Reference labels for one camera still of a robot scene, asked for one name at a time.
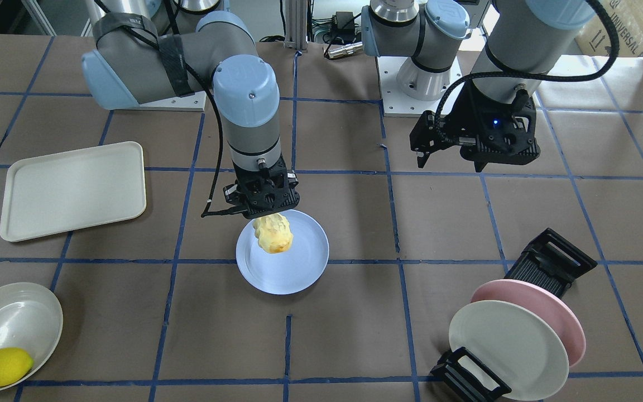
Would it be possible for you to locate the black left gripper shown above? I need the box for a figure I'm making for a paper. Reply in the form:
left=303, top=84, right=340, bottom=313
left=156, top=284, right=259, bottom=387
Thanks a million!
left=455, top=83, right=541, bottom=173

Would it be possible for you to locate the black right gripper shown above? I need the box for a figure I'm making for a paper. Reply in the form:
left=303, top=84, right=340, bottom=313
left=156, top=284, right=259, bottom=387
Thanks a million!
left=223, top=157, right=300, bottom=219

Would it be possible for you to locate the yellow bread loaf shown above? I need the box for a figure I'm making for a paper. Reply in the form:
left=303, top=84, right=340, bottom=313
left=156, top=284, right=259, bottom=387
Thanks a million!
left=252, top=213, right=294, bottom=254

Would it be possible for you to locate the light blue plate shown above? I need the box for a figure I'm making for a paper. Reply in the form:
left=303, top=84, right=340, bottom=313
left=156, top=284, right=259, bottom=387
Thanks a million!
left=236, top=209, right=329, bottom=295

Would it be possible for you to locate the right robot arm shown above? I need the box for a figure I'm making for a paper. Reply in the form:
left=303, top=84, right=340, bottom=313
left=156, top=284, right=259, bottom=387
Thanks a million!
left=81, top=1, right=300, bottom=219

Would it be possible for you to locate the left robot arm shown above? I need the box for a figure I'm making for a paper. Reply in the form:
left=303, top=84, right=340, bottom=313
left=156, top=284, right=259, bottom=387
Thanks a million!
left=361, top=1, right=622, bottom=173

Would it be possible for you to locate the pink plate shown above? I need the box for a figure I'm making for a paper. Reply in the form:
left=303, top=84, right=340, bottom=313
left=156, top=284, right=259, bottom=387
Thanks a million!
left=470, top=278, right=587, bottom=368

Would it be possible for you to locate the cream white plate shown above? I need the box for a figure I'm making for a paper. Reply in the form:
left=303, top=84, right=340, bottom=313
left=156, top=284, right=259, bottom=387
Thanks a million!
left=449, top=300, right=569, bottom=400

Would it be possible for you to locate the white shallow bowl plate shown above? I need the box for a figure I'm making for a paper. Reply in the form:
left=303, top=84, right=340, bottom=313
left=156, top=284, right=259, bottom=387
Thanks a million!
left=0, top=282, right=64, bottom=391

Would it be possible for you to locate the black dish rack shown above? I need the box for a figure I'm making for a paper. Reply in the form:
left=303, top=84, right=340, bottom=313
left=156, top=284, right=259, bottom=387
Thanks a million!
left=430, top=228, right=597, bottom=401

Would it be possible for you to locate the silver metal connector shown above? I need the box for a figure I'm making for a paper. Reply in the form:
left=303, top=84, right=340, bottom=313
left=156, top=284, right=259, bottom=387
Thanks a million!
left=323, top=42, right=364, bottom=60

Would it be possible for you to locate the black power adapter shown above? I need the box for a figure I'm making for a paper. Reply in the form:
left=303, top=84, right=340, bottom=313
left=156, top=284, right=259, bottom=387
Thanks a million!
left=332, top=11, right=356, bottom=32

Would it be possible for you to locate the cardboard box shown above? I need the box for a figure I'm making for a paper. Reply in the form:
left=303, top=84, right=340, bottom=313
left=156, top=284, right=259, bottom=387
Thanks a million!
left=575, top=1, right=643, bottom=57

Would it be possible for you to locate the white rectangular tray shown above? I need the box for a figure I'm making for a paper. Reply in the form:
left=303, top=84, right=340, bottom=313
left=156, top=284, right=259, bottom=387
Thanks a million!
left=0, top=141, right=146, bottom=242

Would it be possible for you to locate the yellow lemon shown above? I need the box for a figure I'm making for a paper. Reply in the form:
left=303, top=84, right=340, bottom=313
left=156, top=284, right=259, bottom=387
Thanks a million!
left=0, top=348, right=34, bottom=387

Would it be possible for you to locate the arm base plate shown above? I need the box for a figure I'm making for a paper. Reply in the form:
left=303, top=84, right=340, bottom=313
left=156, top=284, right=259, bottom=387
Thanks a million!
left=377, top=56, right=462, bottom=117
left=132, top=92, right=207, bottom=112

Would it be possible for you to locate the aluminium frame post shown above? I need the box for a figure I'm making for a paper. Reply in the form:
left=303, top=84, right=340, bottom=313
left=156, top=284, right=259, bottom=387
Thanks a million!
left=283, top=1, right=309, bottom=53

